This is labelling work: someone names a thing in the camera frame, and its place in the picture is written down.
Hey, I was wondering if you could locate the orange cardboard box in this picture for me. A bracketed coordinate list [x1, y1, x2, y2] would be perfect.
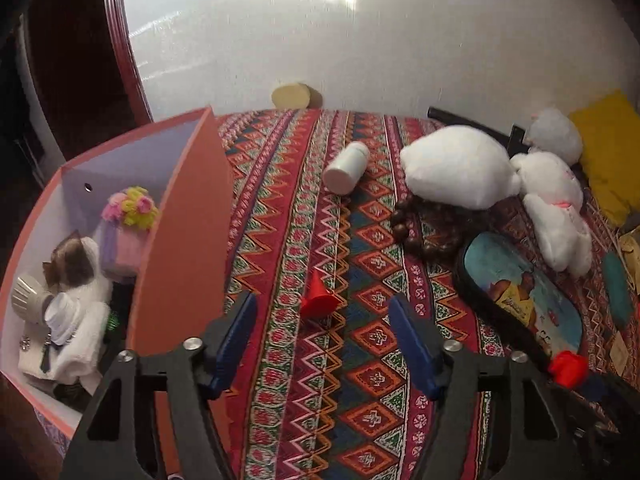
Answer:
[0, 106, 236, 478]

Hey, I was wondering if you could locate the yellow pillow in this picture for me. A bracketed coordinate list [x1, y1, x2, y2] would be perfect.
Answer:
[567, 89, 640, 228]

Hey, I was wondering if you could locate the white plush toy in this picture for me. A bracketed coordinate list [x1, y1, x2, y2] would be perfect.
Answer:
[399, 125, 593, 278]

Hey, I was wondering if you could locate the red patterned blanket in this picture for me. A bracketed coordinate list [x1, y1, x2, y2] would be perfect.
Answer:
[30, 107, 640, 480]

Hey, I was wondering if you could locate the black metal rod tool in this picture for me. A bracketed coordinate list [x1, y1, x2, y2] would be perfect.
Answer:
[427, 105, 533, 158]

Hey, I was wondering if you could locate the teal soft item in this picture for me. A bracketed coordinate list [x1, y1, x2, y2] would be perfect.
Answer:
[600, 250, 636, 331]

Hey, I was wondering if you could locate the white ribbed paper cup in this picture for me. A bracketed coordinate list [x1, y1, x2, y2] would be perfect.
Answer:
[11, 275, 56, 328]

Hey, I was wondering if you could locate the yellow round object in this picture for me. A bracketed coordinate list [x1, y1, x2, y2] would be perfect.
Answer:
[271, 82, 325, 109]

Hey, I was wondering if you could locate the white plastic bottle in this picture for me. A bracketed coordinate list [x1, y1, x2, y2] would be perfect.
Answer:
[322, 141, 372, 196]

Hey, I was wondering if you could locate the red plastic cone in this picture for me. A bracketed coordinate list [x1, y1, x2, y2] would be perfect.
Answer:
[300, 267, 338, 322]
[547, 350, 590, 388]

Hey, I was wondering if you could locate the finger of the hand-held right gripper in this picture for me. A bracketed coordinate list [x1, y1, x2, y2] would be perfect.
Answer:
[575, 372, 640, 411]

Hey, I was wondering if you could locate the white fluffy ball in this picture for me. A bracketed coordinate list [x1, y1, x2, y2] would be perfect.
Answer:
[527, 107, 583, 166]

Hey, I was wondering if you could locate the wooden bead bracelet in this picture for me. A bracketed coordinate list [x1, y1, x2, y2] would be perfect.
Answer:
[390, 196, 491, 261]

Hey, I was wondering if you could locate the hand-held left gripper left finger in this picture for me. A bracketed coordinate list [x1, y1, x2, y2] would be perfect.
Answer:
[60, 291, 258, 480]

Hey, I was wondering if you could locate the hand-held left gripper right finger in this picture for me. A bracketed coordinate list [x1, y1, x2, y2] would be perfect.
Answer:
[389, 294, 576, 480]

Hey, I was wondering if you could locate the dark red wooden door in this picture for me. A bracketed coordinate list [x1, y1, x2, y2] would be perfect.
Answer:
[20, 0, 153, 201]

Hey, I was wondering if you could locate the brown furry toy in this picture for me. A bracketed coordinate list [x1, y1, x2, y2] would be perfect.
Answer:
[42, 230, 88, 291]

